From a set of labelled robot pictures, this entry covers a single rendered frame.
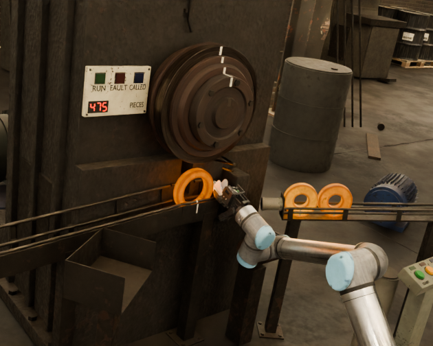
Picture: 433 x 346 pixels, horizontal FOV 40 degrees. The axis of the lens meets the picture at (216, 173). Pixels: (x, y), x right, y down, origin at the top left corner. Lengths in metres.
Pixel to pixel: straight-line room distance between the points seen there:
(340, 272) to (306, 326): 1.19
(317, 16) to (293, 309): 3.95
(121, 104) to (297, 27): 4.67
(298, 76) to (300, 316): 2.39
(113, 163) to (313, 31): 4.49
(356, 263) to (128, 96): 1.00
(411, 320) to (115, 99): 1.49
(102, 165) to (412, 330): 1.43
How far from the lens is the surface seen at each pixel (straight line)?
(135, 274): 2.11
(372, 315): 1.97
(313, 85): 4.96
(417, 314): 2.64
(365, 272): 1.98
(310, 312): 3.24
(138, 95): 2.27
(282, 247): 2.44
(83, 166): 2.24
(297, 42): 6.74
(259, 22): 2.59
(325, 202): 2.70
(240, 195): 2.43
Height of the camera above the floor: 1.70
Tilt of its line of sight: 21 degrees down
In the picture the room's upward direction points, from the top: 9 degrees clockwise
